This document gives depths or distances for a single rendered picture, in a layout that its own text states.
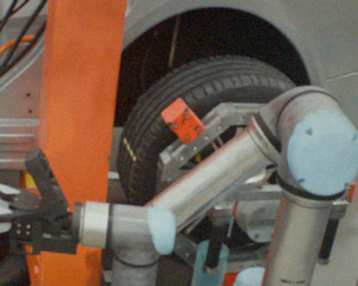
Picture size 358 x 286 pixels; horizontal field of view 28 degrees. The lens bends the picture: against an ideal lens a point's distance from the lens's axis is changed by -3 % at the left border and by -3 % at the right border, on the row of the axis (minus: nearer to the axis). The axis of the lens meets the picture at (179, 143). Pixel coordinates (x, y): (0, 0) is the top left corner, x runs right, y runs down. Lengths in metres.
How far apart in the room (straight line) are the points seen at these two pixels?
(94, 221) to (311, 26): 1.42
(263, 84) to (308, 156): 1.01
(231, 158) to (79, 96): 0.54
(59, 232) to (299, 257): 0.40
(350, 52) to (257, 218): 0.78
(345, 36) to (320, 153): 1.42
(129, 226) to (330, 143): 0.34
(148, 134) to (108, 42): 0.48
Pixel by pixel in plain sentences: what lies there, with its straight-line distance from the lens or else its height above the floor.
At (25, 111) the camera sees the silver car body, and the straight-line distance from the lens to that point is 2.29.
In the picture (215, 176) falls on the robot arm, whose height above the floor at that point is 1.28.
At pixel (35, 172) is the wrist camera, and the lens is 1.17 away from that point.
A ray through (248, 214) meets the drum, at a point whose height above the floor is 0.88.
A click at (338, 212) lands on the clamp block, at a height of 0.92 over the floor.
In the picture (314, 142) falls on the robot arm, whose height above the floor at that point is 1.43.
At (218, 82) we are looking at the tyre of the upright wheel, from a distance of 2.07.
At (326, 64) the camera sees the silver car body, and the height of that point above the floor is 1.14.
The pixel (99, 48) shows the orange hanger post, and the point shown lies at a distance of 1.67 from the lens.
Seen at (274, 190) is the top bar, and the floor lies 0.98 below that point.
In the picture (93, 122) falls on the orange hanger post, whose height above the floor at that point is 1.15.
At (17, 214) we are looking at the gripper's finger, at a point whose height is 1.25.
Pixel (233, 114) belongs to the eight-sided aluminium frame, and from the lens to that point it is 1.99.
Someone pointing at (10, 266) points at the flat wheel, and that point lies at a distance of 2.32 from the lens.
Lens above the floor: 1.85
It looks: 25 degrees down
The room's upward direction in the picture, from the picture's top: 8 degrees clockwise
